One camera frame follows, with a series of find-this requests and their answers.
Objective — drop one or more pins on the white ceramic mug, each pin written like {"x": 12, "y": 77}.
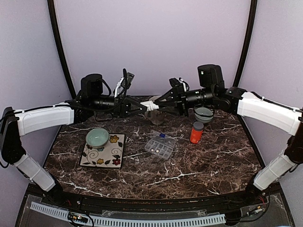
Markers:
{"x": 156, "y": 117}

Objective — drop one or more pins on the black right frame post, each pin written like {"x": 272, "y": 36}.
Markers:
{"x": 246, "y": 42}

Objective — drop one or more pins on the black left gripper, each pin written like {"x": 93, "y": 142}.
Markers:
{"x": 122, "y": 107}

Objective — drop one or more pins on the green bowl right side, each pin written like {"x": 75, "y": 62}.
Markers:
{"x": 203, "y": 115}

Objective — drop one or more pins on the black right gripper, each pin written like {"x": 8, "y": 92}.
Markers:
{"x": 174, "y": 92}

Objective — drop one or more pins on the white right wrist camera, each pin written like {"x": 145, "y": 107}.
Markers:
{"x": 180, "y": 84}

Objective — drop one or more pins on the black front table rail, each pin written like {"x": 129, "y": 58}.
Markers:
{"x": 221, "y": 203}

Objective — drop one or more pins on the floral square plate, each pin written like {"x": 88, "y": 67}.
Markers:
{"x": 110, "y": 156}

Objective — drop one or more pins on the black left frame post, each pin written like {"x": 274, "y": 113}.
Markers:
{"x": 59, "y": 47}

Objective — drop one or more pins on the white slotted cable duct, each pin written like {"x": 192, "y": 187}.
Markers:
{"x": 130, "y": 219}

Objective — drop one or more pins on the clear plastic pill organizer box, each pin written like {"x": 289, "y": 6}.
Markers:
{"x": 164, "y": 145}

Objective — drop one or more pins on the black frame post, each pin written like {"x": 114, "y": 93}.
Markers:
{"x": 59, "y": 47}
{"x": 246, "y": 42}

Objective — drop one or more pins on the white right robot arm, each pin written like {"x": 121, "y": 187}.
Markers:
{"x": 243, "y": 103}

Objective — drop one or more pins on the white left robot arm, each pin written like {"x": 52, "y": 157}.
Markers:
{"x": 17, "y": 124}

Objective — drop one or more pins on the green bowl on plate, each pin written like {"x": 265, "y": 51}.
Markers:
{"x": 97, "y": 137}

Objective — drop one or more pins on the small white dropper bottle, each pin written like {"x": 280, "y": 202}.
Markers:
{"x": 150, "y": 106}

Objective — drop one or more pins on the orange bottle with grey lid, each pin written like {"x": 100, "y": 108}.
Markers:
{"x": 196, "y": 132}

